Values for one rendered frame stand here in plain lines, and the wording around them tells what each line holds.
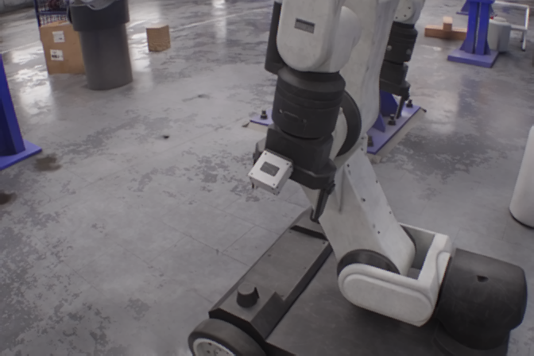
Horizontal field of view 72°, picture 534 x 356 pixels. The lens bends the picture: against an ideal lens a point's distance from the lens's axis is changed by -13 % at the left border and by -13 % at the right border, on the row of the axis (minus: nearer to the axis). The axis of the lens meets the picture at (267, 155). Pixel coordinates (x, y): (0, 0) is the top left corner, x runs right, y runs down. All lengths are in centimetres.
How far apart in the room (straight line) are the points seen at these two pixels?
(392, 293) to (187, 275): 70
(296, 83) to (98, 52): 275
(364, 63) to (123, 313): 94
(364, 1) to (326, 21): 20
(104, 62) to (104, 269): 205
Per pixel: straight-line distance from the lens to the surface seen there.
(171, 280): 133
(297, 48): 48
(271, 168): 56
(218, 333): 90
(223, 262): 136
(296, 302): 99
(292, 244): 111
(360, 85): 71
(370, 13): 66
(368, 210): 82
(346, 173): 78
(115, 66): 323
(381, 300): 87
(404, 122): 231
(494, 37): 462
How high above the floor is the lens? 90
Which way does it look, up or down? 27 degrees down
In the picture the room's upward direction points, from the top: 2 degrees counter-clockwise
